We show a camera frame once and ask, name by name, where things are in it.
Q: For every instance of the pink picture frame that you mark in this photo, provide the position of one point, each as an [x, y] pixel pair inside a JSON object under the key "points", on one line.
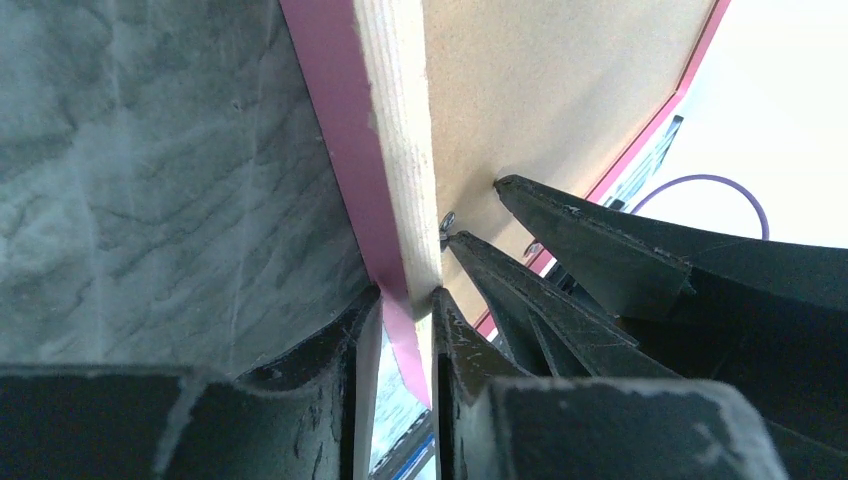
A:
{"points": [[365, 67]]}

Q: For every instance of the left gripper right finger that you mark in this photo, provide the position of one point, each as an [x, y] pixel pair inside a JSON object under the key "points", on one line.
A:
{"points": [[494, 421]]}

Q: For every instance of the brown backing board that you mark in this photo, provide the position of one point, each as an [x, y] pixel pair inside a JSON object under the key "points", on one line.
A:
{"points": [[554, 91]]}

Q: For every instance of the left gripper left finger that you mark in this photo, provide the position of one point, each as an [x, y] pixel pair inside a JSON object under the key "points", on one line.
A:
{"points": [[307, 414]]}

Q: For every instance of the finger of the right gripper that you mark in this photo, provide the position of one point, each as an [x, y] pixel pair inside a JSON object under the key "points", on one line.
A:
{"points": [[652, 270], [543, 330]]}

